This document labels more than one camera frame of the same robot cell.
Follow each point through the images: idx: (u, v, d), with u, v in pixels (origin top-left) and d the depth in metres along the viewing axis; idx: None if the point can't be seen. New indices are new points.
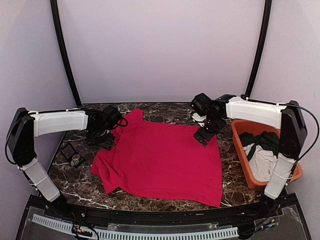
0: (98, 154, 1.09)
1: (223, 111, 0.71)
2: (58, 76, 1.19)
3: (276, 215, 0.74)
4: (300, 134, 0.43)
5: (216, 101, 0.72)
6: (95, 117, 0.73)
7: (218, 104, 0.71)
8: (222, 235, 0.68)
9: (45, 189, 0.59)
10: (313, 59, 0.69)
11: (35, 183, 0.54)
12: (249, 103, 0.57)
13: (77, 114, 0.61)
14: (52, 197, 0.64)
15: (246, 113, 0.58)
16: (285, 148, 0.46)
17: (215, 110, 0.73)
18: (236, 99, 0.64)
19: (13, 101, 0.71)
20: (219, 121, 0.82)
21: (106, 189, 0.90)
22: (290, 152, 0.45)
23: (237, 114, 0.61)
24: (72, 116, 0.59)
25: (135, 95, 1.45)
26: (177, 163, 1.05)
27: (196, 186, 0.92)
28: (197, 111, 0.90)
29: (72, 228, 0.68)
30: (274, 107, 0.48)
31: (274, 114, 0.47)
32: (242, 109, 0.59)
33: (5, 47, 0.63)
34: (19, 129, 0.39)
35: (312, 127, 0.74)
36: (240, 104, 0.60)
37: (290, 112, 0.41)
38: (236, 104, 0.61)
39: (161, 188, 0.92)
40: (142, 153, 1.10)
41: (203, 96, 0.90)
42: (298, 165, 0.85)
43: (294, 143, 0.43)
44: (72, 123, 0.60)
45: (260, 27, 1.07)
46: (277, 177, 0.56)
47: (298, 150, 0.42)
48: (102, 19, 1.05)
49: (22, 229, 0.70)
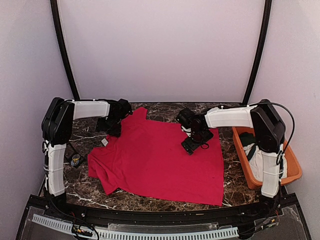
0: (98, 155, 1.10)
1: (204, 122, 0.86)
2: (58, 76, 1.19)
3: (276, 215, 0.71)
4: (274, 129, 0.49)
5: (197, 116, 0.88)
6: (114, 107, 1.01)
7: (198, 117, 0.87)
8: (222, 235, 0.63)
9: (56, 181, 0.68)
10: (313, 59, 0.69)
11: (51, 170, 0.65)
12: (223, 111, 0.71)
13: (102, 102, 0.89)
14: (57, 191, 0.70)
15: (223, 119, 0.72)
16: (263, 142, 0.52)
17: (196, 123, 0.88)
18: (214, 109, 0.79)
19: (13, 102, 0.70)
20: (203, 132, 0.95)
21: (106, 189, 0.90)
22: (268, 145, 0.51)
23: (216, 122, 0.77)
24: (99, 104, 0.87)
25: (135, 95, 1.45)
26: (176, 163, 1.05)
27: (196, 187, 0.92)
28: (183, 124, 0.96)
29: (72, 228, 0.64)
30: (246, 109, 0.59)
31: (245, 114, 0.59)
32: (219, 117, 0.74)
33: (6, 47, 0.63)
34: (63, 112, 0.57)
35: (310, 127, 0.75)
36: (217, 113, 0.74)
37: (259, 110, 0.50)
38: (212, 115, 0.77)
39: (160, 188, 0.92)
40: (142, 154, 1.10)
41: (188, 110, 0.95)
42: (298, 165, 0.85)
43: (269, 137, 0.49)
44: (100, 109, 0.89)
45: (260, 28, 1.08)
46: (269, 174, 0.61)
47: (275, 143, 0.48)
48: (101, 20, 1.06)
49: (22, 229, 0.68)
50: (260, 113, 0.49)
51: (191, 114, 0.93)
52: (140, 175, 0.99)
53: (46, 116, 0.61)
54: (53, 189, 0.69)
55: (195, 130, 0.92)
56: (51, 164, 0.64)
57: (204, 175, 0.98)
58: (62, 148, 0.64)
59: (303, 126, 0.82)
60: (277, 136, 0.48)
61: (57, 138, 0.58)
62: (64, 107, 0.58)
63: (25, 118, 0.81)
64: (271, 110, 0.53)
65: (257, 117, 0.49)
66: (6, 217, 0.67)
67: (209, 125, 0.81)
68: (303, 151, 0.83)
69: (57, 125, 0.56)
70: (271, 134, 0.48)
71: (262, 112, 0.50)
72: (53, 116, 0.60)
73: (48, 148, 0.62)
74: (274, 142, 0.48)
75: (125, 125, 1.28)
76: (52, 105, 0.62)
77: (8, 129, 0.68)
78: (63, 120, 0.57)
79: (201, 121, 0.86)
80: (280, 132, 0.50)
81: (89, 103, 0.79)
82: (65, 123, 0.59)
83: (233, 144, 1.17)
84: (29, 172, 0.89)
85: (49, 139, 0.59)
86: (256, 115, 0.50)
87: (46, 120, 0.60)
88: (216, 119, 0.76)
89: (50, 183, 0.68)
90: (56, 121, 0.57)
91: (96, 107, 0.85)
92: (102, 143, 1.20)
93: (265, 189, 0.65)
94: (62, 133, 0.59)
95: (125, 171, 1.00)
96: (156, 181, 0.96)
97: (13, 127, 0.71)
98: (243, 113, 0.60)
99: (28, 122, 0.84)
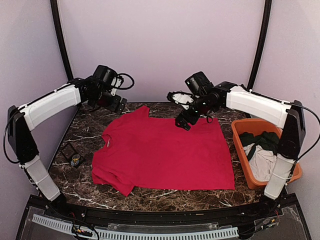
0: (103, 155, 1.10)
1: (223, 100, 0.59)
2: (58, 75, 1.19)
3: (276, 215, 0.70)
4: (302, 136, 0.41)
5: (215, 88, 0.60)
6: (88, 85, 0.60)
7: (217, 89, 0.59)
8: (222, 235, 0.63)
9: (49, 186, 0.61)
10: (313, 59, 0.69)
11: (36, 181, 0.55)
12: (254, 96, 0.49)
13: (67, 91, 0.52)
14: (53, 195, 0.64)
15: (247, 106, 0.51)
16: (285, 149, 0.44)
17: (212, 97, 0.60)
18: (239, 89, 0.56)
19: (13, 102, 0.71)
20: (214, 108, 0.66)
21: (121, 189, 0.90)
22: (288, 153, 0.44)
23: (239, 106, 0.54)
24: (62, 95, 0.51)
25: (135, 95, 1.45)
26: (182, 161, 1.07)
27: (204, 184, 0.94)
28: (191, 91, 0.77)
29: (72, 228, 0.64)
30: (281, 106, 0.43)
31: (279, 113, 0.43)
32: (243, 102, 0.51)
33: (6, 47, 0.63)
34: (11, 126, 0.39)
35: (311, 127, 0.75)
36: (245, 96, 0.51)
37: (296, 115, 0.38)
38: (237, 96, 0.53)
39: (171, 186, 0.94)
40: (147, 153, 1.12)
41: (203, 76, 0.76)
42: (298, 165, 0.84)
43: (294, 145, 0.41)
44: (66, 102, 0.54)
45: (260, 28, 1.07)
46: (277, 177, 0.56)
47: (298, 152, 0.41)
48: (101, 20, 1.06)
49: (22, 229, 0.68)
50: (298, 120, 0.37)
51: (204, 83, 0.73)
52: (150, 174, 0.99)
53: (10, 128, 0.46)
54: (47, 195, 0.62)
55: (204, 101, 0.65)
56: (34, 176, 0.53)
57: (209, 175, 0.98)
58: (38, 160, 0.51)
59: None
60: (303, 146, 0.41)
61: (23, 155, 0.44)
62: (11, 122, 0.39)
63: None
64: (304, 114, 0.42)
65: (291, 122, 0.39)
66: (6, 217, 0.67)
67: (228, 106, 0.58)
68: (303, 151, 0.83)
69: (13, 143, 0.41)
70: (298, 144, 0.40)
71: (298, 116, 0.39)
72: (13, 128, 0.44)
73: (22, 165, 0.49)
74: (297, 152, 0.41)
75: (125, 124, 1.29)
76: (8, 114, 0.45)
77: None
78: (17, 137, 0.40)
79: (220, 97, 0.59)
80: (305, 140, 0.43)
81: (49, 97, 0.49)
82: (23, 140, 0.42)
83: (233, 144, 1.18)
84: None
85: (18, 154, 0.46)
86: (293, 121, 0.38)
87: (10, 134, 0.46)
88: (242, 104, 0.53)
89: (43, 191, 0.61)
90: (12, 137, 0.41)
91: (60, 101, 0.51)
92: (102, 143, 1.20)
93: (271, 191, 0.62)
94: (24, 150, 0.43)
95: (134, 171, 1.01)
96: (166, 180, 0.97)
97: None
98: (277, 111, 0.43)
99: None
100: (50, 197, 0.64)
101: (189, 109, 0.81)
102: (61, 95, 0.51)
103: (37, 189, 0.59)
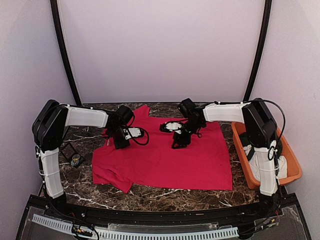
0: (103, 155, 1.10)
1: (202, 116, 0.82)
2: (58, 75, 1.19)
3: (276, 215, 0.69)
4: (264, 126, 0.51)
5: (195, 109, 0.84)
6: (112, 120, 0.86)
7: (197, 110, 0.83)
8: (222, 235, 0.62)
9: (53, 184, 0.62)
10: (313, 59, 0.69)
11: (47, 174, 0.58)
12: (221, 105, 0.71)
13: (100, 113, 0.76)
14: (55, 193, 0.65)
15: (220, 114, 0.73)
16: (254, 138, 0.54)
17: (195, 116, 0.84)
18: (211, 104, 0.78)
19: (12, 103, 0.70)
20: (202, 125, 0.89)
21: (122, 188, 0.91)
22: (257, 141, 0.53)
23: (214, 115, 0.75)
24: (95, 113, 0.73)
25: (135, 95, 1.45)
26: (182, 161, 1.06)
27: (204, 184, 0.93)
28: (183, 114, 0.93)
29: (72, 228, 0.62)
30: (239, 105, 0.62)
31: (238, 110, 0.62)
32: (216, 111, 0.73)
33: (6, 48, 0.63)
34: (55, 115, 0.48)
35: (310, 127, 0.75)
36: (216, 108, 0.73)
37: (249, 108, 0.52)
38: (211, 109, 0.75)
39: (172, 185, 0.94)
40: (147, 153, 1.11)
41: (189, 100, 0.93)
42: (298, 165, 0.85)
43: (258, 133, 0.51)
44: (95, 118, 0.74)
45: (260, 27, 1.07)
46: (264, 170, 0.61)
47: (264, 139, 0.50)
48: (101, 20, 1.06)
49: (22, 229, 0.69)
50: (251, 112, 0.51)
51: (192, 104, 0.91)
52: (150, 175, 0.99)
53: (37, 118, 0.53)
54: (50, 192, 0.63)
55: (192, 123, 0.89)
56: (45, 169, 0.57)
57: (209, 175, 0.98)
58: (54, 153, 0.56)
59: (303, 126, 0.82)
60: (266, 133, 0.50)
61: (49, 145, 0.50)
62: (57, 111, 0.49)
63: (24, 118, 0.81)
64: (263, 108, 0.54)
65: (248, 114, 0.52)
66: (6, 217, 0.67)
67: (206, 118, 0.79)
68: (303, 151, 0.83)
69: (46, 129, 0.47)
70: (261, 131, 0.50)
71: (253, 108, 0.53)
72: (45, 118, 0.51)
73: (39, 154, 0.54)
74: (263, 138, 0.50)
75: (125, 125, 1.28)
76: (45, 107, 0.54)
77: (8, 129, 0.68)
78: (55, 125, 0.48)
79: (199, 115, 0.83)
80: (271, 130, 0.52)
81: (84, 110, 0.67)
82: (58, 128, 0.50)
83: (233, 144, 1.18)
84: (29, 172, 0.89)
85: (39, 144, 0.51)
86: (249, 113, 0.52)
87: (37, 122, 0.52)
88: (216, 114, 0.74)
89: (47, 187, 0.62)
90: (47, 124, 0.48)
91: (91, 115, 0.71)
92: (102, 143, 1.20)
93: (267, 187, 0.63)
94: (53, 139, 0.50)
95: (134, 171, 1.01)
96: (166, 180, 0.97)
97: (13, 127, 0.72)
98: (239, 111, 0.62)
99: (28, 123, 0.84)
100: (54, 194, 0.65)
101: (182, 131, 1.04)
102: (95, 112, 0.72)
103: (43, 183, 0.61)
